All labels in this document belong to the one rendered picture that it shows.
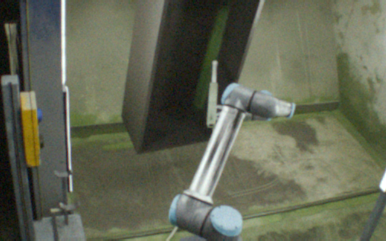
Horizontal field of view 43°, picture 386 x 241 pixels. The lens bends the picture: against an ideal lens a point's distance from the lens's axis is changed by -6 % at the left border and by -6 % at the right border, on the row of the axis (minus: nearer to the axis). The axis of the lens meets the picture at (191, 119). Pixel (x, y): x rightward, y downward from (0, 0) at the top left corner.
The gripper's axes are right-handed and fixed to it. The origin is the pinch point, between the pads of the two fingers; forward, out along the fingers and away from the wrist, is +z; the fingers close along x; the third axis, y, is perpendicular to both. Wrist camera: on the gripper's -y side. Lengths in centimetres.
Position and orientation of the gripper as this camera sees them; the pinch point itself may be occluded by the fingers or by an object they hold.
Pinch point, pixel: (210, 110)
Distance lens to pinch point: 312.5
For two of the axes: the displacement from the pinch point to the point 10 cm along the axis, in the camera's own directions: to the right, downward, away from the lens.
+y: 0.7, 5.4, 8.4
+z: -10.0, -0.1, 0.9
